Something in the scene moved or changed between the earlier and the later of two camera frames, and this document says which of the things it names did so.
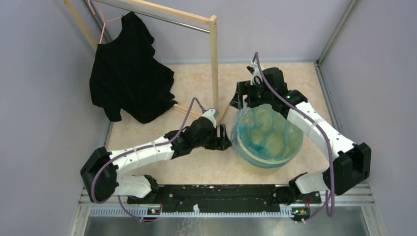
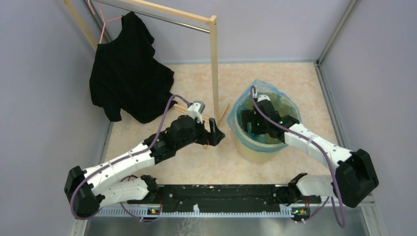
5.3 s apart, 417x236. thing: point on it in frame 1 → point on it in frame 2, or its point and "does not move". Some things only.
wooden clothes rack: (212, 20) does not move
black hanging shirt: (126, 75) does not move
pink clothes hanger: (104, 20) does not move
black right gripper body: (258, 96) → (258, 127)
